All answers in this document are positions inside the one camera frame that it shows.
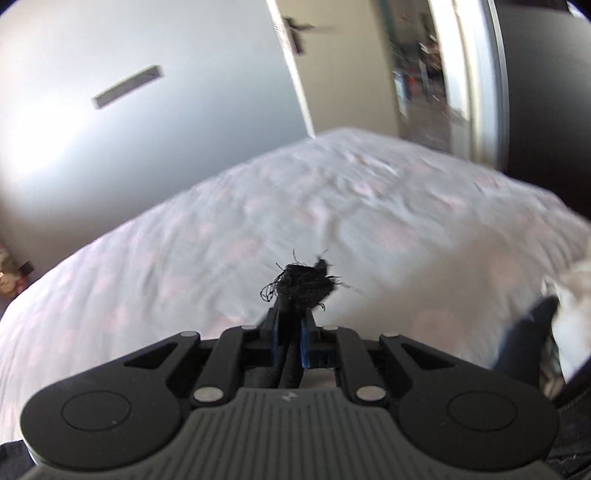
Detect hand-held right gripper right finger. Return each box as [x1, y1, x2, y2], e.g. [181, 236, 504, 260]
[299, 308, 455, 407]

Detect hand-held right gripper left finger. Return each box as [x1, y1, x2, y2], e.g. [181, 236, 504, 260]
[124, 307, 283, 408]

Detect black pants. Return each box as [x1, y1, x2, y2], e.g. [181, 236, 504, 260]
[259, 249, 354, 389]

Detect white floral bed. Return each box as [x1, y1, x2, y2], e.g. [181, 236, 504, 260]
[0, 127, 591, 444]

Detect dark cloth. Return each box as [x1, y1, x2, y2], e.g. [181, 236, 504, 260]
[492, 295, 591, 480]

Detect white door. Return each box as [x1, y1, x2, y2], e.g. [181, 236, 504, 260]
[265, 0, 399, 139]

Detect white cloth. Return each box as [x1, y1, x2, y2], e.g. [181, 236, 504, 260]
[540, 262, 591, 400]

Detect column of plush toys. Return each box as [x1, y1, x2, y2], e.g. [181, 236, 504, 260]
[0, 242, 35, 296]

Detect dark panel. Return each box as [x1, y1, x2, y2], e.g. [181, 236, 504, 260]
[496, 0, 591, 208]

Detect dark wall strip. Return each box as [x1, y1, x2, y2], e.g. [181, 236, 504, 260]
[92, 65, 164, 110]

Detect white door frame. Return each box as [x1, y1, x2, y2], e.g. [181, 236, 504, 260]
[427, 0, 511, 172]

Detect black door handle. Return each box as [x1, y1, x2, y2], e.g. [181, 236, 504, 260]
[283, 17, 340, 56]

